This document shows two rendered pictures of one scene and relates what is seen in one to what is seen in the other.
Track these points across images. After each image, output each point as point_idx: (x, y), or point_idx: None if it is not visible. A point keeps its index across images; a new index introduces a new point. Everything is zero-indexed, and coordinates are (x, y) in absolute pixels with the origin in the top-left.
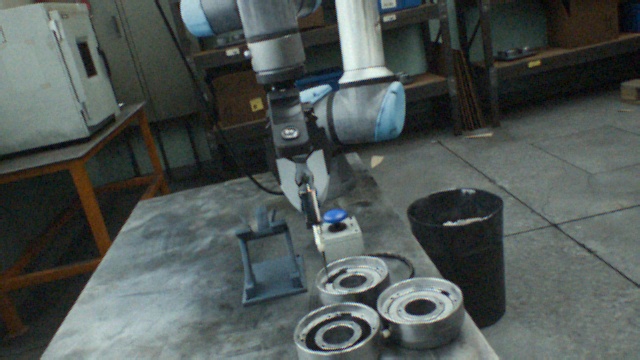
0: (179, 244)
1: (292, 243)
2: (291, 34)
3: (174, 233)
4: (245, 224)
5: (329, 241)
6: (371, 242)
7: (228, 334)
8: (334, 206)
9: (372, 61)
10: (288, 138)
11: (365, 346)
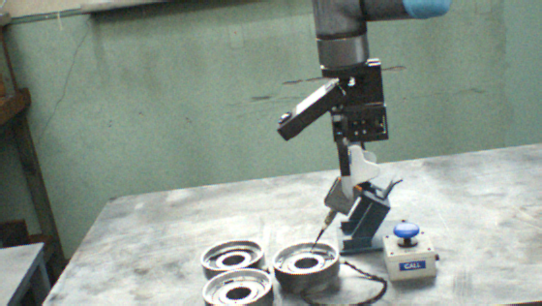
0: (491, 179)
1: (380, 221)
2: (322, 39)
3: (525, 170)
4: (526, 205)
5: (383, 242)
6: (423, 285)
7: (299, 229)
8: None
9: None
10: (279, 120)
11: (203, 267)
